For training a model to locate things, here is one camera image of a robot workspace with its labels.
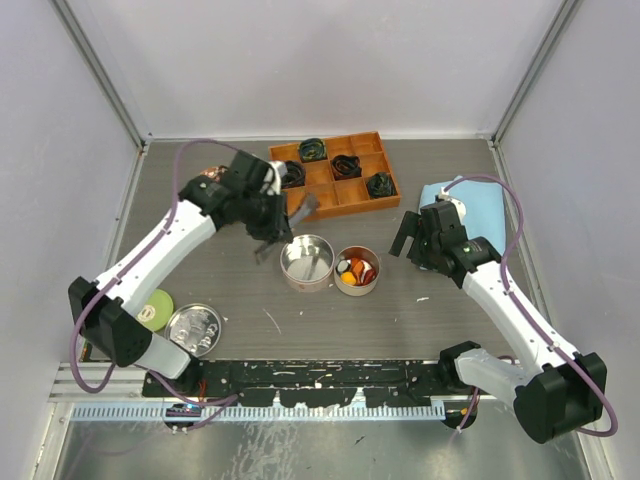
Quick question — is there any tall pink lunch tin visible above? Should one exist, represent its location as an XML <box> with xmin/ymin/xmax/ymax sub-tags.
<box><xmin>280</xmin><ymin>234</ymin><xmax>335</xmax><ymax>293</ymax></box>

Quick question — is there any wooden compartment tray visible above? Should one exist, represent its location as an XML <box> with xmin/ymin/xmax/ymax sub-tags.
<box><xmin>269</xmin><ymin>131</ymin><xmax>402</xmax><ymax>220</ymax></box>

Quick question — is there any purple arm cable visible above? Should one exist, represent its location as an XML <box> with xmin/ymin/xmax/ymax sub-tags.
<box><xmin>69</xmin><ymin>139</ymin><xmax>246</xmax><ymax>432</ymax></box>
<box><xmin>439</xmin><ymin>172</ymin><xmax>619</xmax><ymax>437</ymax></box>

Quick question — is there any aluminium frame rail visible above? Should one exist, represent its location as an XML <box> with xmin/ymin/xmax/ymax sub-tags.
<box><xmin>48</xmin><ymin>362</ymin><xmax>151</xmax><ymax>403</ymax></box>

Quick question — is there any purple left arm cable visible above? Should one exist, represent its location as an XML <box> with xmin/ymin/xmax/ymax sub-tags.
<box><xmin>69</xmin><ymin>139</ymin><xmax>246</xmax><ymax>432</ymax></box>

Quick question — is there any white radish slice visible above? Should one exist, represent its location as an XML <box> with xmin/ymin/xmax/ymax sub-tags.
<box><xmin>336</xmin><ymin>259</ymin><xmax>351</xmax><ymax>275</ymax></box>

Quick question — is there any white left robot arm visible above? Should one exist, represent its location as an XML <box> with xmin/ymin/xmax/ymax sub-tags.
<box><xmin>68</xmin><ymin>150</ymin><xmax>292</xmax><ymax>396</ymax></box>

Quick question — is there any green object behind lid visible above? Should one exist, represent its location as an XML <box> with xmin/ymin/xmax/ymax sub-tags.
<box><xmin>136</xmin><ymin>289</ymin><xmax>174</xmax><ymax>332</ymax></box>

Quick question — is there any brown patterned food plate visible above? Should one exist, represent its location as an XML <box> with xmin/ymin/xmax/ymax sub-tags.
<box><xmin>200</xmin><ymin>165</ymin><xmax>228</xmax><ymax>182</ymax></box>

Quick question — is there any folded light blue cloth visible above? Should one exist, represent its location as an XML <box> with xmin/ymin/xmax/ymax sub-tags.
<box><xmin>446</xmin><ymin>180</ymin><xmax>507</xmax><ymax>262</ymax></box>

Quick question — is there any red sausage piece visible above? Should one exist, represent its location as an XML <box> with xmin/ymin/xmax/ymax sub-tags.
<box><xmin>360</xmin><ymin>261</ymin><xmax>378</xmax><ymax>286</ymax></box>

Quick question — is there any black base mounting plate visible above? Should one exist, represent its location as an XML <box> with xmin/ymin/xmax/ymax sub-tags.
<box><xmin>169</xmin><ymin>360</ymin><xmax>472</xmax><ymax>408</ymax></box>

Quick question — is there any dark seaweed roll right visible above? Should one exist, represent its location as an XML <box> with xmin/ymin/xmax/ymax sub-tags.
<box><xmin>366</xmin><ymin>172</ymin><xmax>397</xmax><ymax>199</ymax></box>

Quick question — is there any round metal lid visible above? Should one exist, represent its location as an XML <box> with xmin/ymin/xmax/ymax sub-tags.
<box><xmin>164</xmin><ymin>303</ymin><xmax>222</xmax><ymax>358</ymax></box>

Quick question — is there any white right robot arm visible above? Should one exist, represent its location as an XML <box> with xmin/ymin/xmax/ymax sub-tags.
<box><xmin>389</xmin><ymin>200</ymin><xmax>607</xmax><ymax>444</ymax></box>

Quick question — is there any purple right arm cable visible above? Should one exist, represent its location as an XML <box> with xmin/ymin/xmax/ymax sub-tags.
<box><xmin>439</xmin><ymin>172</ymin><xmax>619</xmax><ymax>437</ymax></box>

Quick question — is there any short pink lunch tin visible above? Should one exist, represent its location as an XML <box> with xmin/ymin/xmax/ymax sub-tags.
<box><xmin>333</xmin><ymin>246</ymin><xmax>381</xmax><ymax>297</ymax></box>

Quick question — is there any white slotted cable duct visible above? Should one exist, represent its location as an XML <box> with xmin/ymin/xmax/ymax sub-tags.
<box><xmin>71</xmin><ymin>401</ymin><xmax>446</xmax><ymax>422</ymax></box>

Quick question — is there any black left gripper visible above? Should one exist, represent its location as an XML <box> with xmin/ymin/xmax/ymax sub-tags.
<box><xmin>241</xmin><ymin>189</ymin><xmax>293</xmax><ymax>244</ymax></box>

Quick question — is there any dark seaweed roll back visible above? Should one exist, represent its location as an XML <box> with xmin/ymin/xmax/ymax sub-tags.
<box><xmin>298</xmin><ymin>137</ymin><xmax>327</xmax><ymax>163</ymax></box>

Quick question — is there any dark seaweed roll centre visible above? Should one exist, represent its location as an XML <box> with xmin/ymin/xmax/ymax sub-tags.
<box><xmin>330</xmin><ymin>154</ymin><xmax>362</xmax><ymax>181</ymax></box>

